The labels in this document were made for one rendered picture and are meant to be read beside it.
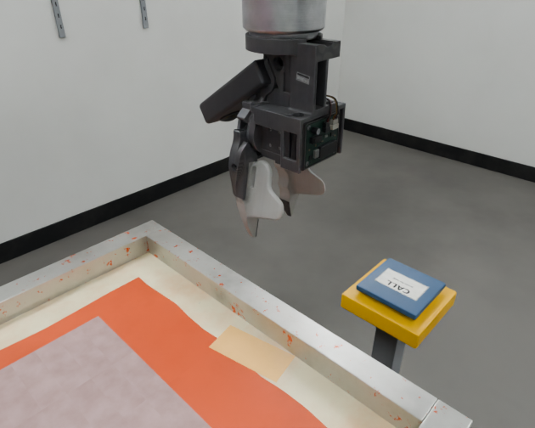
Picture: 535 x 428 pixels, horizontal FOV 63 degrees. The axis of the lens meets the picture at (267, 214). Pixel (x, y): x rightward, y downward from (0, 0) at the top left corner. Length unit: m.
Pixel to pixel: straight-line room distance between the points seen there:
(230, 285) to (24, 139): 2.02
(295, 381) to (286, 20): 0.40
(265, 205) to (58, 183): 2.28
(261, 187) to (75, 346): 0.35
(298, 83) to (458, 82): 3.35
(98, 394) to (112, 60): 2.25
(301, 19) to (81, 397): 0.48
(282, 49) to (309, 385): 0.38
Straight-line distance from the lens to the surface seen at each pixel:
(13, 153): 2.55
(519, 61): 3.58
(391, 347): 0.76
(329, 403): 0.55
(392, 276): 0.72
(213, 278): 0.66
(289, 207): 0.52
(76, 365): 0.63
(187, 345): 0.62
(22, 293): 0.72
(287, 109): 0.42
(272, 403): 0.55
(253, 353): 0.60
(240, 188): 0.45
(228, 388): 0.56
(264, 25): 0.40
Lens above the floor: 1.40
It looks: 30 degrees down
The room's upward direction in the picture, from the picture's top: straight up
